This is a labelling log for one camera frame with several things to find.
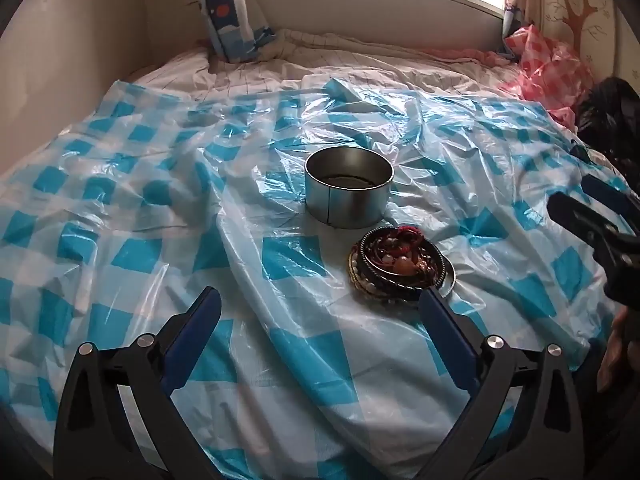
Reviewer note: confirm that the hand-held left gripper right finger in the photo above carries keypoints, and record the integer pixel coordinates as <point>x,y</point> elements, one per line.
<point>447,332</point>

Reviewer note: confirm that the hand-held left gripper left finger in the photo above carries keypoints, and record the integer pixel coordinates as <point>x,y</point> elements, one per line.
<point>192,340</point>

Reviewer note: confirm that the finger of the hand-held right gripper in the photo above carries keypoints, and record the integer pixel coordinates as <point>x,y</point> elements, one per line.
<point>580,217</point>
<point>610,195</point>

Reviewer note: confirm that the round metal tin lid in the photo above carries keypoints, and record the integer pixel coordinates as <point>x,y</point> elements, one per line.
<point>451,277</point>

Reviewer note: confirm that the round metal tin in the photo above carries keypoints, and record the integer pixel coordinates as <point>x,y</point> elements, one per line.
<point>345,205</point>

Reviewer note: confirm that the person's right hand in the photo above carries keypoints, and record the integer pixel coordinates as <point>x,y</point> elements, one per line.
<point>622,350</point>

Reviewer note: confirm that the black plastic bag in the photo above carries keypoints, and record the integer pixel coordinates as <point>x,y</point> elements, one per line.
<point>610,120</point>

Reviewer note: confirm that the blue checkered plastic sheet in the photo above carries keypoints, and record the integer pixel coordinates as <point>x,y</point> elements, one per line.
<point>200,210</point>

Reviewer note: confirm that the pink checkered plastic sheet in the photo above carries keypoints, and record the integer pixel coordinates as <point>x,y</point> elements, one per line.
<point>545,70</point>

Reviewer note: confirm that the pink cloth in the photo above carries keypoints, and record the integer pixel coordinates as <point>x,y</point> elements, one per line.
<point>475,56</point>

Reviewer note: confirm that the brown tree wall decal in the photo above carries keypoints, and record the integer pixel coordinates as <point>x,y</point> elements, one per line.
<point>580,15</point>

